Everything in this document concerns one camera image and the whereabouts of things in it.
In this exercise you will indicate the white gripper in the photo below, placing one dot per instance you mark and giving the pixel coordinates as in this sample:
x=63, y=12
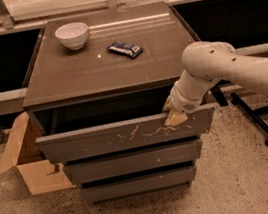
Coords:
x=181, y=104

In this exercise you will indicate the grey top drawer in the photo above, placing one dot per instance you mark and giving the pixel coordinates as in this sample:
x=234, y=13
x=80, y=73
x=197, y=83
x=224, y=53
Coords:
x=122, y=135

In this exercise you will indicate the grey drawer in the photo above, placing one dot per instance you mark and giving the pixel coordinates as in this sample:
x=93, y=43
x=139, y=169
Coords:
x=122, y=135
x=153, y=182
x=132, y=162

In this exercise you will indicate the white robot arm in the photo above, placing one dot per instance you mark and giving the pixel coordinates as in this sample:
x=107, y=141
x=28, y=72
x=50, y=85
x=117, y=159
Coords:
x=205, y=64

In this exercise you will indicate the grey drawer cabinet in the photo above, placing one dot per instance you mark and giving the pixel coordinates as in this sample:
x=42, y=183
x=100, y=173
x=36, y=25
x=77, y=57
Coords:
x=69, y=90

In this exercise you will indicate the grey bottom drawer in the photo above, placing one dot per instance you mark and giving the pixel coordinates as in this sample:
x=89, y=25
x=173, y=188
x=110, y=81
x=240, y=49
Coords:
x=153, y=182

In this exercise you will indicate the grey middle drawer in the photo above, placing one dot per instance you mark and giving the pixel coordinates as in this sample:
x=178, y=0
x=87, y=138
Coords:
x=132, y=162

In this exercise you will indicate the open cardboard box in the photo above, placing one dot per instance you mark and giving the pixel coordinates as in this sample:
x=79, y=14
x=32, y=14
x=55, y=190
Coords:
x=21, y=152

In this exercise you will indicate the blue snack packet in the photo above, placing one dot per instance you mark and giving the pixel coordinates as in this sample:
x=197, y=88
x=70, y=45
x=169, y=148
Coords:
x=132, y=51

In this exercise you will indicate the black wheeled stand base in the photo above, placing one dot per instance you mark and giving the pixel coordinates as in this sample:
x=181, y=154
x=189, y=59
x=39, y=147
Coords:
x=254, y=114

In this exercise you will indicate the white ceramic bowl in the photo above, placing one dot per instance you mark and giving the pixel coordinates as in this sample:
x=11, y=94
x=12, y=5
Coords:
x=73, y=35

